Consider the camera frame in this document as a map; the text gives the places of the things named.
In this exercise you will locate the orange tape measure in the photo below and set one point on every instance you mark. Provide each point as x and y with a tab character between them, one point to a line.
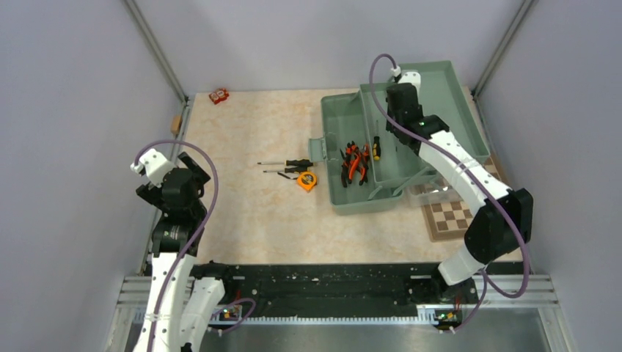
307	181

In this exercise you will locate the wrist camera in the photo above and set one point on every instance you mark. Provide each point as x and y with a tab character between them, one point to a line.
154	165
412	77

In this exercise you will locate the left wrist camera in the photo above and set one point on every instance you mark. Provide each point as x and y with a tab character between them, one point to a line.
154	165

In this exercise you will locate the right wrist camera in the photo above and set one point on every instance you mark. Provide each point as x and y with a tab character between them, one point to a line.
412	77

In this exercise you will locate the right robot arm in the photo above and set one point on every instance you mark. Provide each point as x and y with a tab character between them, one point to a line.
502	220

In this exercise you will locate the black yellow screwdriver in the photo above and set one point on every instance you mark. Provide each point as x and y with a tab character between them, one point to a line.
294	170
376	148
295	163

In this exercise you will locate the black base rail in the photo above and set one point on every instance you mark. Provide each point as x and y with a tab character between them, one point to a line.
337	290

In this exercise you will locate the wooden chessboard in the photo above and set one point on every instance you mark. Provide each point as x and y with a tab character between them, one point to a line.
447	216

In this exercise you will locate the wooden block left rail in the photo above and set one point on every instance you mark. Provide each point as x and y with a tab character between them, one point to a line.
176	125

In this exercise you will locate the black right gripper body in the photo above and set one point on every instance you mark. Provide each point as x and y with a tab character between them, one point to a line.
391	128

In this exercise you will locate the orange black cutting pliers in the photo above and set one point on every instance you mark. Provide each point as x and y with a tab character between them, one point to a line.
360	163

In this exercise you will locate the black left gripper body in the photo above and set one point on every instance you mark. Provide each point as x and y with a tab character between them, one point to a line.
153	193

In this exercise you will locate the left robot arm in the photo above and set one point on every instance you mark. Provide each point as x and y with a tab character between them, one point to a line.
173	322

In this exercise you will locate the red owl toy block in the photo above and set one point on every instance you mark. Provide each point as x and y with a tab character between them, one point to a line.
219	95

